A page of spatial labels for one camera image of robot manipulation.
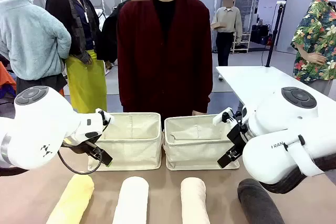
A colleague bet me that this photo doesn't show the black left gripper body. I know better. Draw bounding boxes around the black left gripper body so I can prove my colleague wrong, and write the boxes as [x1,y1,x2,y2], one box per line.
[62,137,103,157]

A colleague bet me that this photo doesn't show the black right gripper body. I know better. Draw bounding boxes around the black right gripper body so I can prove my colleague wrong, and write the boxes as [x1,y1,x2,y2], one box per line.
[226,119,249,148]

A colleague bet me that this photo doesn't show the white towel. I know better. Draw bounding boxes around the white towel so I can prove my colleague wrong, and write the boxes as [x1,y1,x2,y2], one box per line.
[112,176,150,224]

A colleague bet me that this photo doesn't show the yellow towel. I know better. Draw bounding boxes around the yellow towel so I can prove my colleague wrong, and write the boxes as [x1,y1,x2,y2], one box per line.
[46,173,95,224]

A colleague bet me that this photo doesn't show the dark grey towel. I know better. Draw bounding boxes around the dark grey towel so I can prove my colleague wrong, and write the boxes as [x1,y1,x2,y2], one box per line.
[237,178,286,224]

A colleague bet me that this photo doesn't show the cream towel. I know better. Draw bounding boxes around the cream towel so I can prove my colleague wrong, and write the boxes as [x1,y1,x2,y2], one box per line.
[180,177,211,224]

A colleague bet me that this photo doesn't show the cream fabric basket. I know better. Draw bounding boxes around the cream fabric basket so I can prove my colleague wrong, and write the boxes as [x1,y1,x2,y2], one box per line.
[164,114,240,171]
[89,112,163,172]

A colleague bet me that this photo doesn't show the white table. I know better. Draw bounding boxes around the white table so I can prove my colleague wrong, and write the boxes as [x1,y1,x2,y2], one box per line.
[215,66,336,121]

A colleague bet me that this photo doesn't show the orange cloth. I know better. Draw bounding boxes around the orange cloth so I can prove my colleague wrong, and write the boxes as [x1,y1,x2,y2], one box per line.
[0,61,18,99]

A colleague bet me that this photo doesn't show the black tripod pole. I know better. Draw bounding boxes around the black tripod pole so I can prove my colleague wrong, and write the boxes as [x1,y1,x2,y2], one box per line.
[265,2,286,68]

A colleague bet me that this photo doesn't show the person in maroon cardigan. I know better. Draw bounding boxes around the person in maroon cardigan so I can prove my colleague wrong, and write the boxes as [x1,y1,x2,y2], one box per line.
[117,0,214,120]

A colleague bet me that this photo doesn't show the black equipment bags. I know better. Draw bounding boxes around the black equipment bags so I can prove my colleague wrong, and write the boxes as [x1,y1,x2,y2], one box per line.
[250,24,274,45]

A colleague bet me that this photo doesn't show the person in beige shirt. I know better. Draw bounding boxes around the person in beige shirt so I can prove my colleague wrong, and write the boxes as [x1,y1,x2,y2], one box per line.
[211,0,244,81]

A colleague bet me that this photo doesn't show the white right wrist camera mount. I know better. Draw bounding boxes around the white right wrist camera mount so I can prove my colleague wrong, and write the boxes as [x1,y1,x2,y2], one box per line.
[212,107,234,126]

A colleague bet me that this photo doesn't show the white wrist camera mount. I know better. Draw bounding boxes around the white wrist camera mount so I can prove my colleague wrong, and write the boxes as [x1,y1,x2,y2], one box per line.
[94,108,115,132]
[212,107,234,126]

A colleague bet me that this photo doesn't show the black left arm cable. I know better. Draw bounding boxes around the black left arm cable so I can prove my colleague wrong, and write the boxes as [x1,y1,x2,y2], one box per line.
[57,146,103,175]

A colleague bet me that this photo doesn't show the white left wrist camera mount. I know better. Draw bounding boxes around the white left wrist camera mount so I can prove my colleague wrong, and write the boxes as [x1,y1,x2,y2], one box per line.
[94,108,115,132]

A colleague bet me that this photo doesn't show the black right arm hose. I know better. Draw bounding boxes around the black right arm hose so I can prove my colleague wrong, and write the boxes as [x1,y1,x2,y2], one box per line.
[262,159,336,195]

